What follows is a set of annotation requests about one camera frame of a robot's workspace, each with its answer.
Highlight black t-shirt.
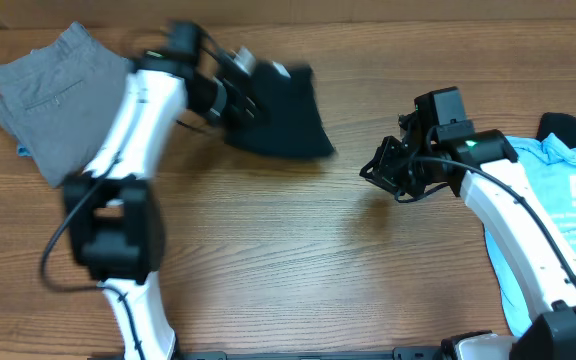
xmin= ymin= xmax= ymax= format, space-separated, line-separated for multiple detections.
xmin=224 ymin=62 xmax=335 ymax=160

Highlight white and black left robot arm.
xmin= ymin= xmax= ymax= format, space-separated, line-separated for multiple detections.
xmin=59 ymin=21 xmax=258 ymax=359

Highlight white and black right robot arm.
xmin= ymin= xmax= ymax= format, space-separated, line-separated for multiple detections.
xmin=360 ymin=87 xmax=576 ymax=360

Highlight light blue t-shirt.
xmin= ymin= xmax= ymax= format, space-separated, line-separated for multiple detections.
xmin=482 ymin=132 xmax=576 ymax=339

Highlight folded grey trousers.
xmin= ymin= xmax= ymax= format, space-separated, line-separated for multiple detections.
xmin=0 ymin=22 xmax=131 ymax=187

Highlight dark garment under blue shirt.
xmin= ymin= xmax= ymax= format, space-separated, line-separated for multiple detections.
xmin=535 ymin=112 xmax=576 ymax=148

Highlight folded blue garment under trousers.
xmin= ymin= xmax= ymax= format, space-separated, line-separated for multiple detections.
xmin=16 ymin=143 xmax=32 ymax=157

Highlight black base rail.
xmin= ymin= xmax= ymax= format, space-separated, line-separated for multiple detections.
xmin=178 ymin=346 xmax=444 ymax=360

